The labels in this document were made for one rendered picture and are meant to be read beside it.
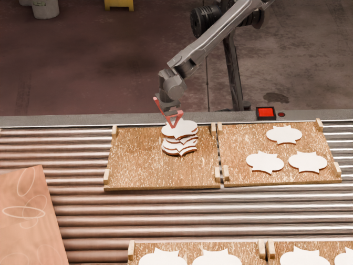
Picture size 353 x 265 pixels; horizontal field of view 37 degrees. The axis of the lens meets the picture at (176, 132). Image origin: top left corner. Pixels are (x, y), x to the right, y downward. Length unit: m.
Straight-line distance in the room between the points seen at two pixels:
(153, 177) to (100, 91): 2.35
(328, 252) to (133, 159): 0.77
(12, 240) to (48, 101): 2.62
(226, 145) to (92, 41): 3.10
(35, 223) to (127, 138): 0.60
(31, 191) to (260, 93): 2.62
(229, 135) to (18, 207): 0.84
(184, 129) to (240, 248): 0.56
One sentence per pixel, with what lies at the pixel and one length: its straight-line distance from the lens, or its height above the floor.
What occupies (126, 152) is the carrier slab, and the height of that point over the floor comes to 0.94.
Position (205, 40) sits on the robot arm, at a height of 1.35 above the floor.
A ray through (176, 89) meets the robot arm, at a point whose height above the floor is 1.24.
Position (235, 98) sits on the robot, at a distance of 3.14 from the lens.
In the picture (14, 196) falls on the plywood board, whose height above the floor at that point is 1.04.
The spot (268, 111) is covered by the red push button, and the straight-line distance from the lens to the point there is 2.21.
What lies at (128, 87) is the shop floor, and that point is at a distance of 4.17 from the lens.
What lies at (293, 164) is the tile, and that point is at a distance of 1.92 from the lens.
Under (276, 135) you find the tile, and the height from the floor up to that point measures 0.95.
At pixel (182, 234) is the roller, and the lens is 1.70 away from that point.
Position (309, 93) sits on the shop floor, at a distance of 4.11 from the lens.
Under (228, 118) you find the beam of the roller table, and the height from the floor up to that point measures 0.92.
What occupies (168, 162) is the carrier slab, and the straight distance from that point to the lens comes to 1.92.
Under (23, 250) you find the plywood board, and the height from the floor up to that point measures 1.04.
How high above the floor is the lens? 2.17
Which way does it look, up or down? 37 degrees down
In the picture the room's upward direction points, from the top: 3 degrees counter-clockwise
